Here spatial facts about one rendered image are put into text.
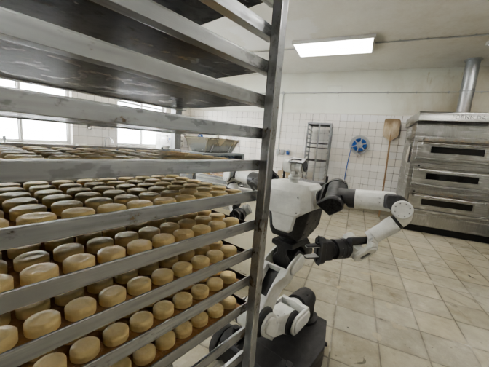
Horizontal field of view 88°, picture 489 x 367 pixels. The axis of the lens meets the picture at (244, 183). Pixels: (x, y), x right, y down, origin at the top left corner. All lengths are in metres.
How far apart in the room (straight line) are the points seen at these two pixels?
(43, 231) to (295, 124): 6.06
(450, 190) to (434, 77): 2.29
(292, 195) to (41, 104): 1.05
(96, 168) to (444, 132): 5.14
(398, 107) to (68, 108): 6.06
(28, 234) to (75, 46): 0.27
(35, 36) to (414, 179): 5.10
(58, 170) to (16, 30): 0.18
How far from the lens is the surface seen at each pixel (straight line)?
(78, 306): 0.60
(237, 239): 2.35
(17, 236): 0.47
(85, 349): 0.65
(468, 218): 5.43
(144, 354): 0.74
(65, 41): 0.47
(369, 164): 6.15
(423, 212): 5.26
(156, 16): 0.55
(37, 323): 0.58
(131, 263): 0.54
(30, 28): 0.46
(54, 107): 0.45
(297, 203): 1.26
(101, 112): 0.47
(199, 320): 0.81
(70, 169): 0.46
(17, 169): 0.45
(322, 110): 6.26
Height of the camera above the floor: 1.29
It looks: 9 degrees down
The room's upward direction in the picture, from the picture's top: 4 degrees clockwise
